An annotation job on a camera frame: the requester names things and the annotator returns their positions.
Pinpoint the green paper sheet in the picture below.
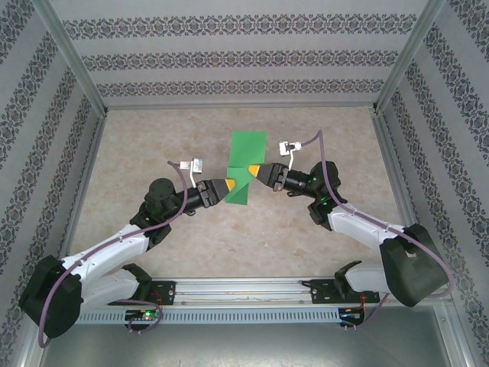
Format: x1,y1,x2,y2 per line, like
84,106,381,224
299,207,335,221
224,131,268,206

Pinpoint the sheet metal tray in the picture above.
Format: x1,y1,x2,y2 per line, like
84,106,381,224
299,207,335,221
37,323,454,367

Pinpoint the left controller circuit board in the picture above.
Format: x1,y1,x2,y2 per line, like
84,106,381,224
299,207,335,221
125,308,160,322

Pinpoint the controller circuit board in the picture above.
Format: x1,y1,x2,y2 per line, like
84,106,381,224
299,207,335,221
338,307,366,321
125,308,160,322

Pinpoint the right controller circuit board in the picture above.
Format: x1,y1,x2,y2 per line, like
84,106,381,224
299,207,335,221
338,307,366,321

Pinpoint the aluminium table side rail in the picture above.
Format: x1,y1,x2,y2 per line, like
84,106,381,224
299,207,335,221
372,110,426,240
57,110,110,261

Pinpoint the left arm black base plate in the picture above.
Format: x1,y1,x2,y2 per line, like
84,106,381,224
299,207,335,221
147,281,177,307

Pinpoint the aluminium mounting rail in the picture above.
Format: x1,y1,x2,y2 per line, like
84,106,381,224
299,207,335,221
151,275,454,309

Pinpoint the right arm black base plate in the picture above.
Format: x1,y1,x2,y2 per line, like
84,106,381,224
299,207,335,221
311,278,383,306

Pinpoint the grey slotted cable duct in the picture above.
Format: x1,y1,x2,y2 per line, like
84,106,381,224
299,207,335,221
78,308,368,325

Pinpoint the aluminium frame post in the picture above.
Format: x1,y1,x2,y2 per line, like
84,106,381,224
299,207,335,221
32,0,110,118
373,0,449,115

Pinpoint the aluminium frame leg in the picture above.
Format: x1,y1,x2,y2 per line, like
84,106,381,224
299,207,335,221
435,304,477,367
13,336,45,367

